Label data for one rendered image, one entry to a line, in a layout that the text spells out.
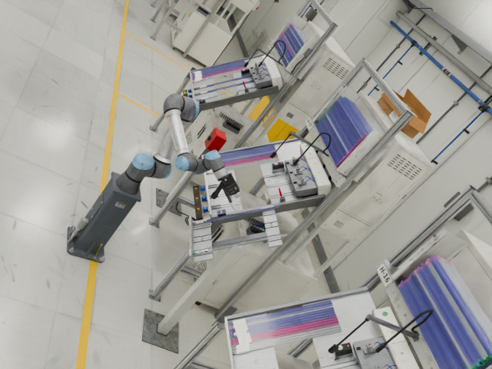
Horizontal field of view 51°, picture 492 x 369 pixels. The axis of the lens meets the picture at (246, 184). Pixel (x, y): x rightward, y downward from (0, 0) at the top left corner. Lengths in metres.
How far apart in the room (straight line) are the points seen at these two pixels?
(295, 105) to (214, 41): 3.34
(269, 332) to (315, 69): 2.49
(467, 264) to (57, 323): 2.09
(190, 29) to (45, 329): 5.34
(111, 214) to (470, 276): 2.01
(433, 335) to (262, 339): 0.75
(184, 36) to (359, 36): 2.53
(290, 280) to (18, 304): 1.71
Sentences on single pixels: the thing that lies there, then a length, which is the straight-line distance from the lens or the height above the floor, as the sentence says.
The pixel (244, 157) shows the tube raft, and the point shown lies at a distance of 3.56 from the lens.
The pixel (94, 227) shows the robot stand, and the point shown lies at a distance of 3.30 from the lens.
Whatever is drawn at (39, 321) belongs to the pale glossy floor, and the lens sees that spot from 3.01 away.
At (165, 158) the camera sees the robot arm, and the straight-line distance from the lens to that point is 3.13.
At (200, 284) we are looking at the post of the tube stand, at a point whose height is 0.49.
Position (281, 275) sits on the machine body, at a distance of 3.54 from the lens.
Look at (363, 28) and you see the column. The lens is 6.29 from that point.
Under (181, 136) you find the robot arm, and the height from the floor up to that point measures 1.07.
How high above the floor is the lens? 2.25
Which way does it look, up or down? 24 degrees down
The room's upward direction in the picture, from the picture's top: 40 degrees clockwise
